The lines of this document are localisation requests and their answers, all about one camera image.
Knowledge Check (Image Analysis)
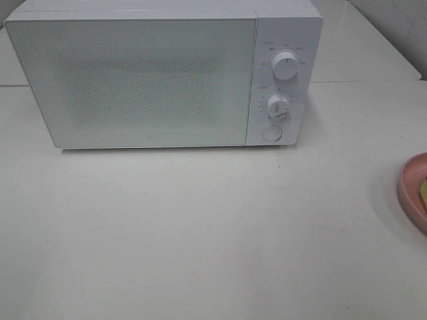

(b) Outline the round white door button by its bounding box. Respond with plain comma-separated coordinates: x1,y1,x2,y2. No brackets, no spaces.
262,125,282,142

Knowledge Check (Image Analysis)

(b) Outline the white microwave door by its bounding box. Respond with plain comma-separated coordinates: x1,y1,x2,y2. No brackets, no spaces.
6,19,256,149

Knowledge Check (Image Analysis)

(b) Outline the pink round plate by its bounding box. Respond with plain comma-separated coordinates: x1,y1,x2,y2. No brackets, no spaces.
398,153,426,236

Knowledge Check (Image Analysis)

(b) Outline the sandwich with lettuce and bacon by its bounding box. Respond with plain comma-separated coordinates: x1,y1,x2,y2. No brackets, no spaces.
420,178,427,210

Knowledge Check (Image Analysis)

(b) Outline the white microwave oven body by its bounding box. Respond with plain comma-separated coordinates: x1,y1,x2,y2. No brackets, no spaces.
4,1,324,149

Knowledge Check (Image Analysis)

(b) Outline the upper white power knob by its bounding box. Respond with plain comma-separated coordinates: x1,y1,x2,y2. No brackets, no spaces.
271,49,300,81

